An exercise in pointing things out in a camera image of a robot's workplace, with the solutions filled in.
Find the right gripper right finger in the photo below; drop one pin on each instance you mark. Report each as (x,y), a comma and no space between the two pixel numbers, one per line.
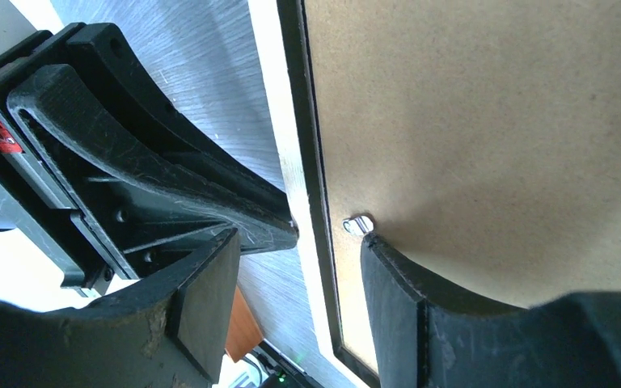
(430,332)

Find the black wooden picture frame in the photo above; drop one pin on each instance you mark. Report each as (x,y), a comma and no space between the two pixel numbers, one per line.
(283,44)

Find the brown backing board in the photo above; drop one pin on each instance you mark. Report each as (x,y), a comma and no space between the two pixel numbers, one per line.
(482,137)

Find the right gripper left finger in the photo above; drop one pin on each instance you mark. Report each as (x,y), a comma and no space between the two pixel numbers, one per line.
(167,330)

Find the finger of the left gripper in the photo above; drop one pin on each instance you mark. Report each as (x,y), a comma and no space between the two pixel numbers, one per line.
(102,56)

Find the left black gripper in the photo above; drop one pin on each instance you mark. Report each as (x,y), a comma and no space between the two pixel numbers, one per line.
(89,194)

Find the silver metal turn clip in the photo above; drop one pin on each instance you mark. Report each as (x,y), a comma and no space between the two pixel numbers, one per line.
(358,225)

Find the orange compartment tray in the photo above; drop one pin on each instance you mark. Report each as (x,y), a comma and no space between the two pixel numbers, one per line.
(244,333)

